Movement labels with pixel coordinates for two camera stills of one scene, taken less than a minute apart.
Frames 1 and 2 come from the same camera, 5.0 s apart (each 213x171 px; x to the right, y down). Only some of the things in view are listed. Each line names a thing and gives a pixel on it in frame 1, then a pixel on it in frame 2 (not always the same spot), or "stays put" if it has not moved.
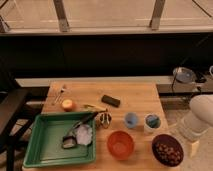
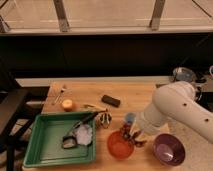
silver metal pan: x=184 y=75 stays put
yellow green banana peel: x=88 y=107 stays put
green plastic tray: x=45 y=145 stays put
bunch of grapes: x=168 y=153 -> x=125 y=131
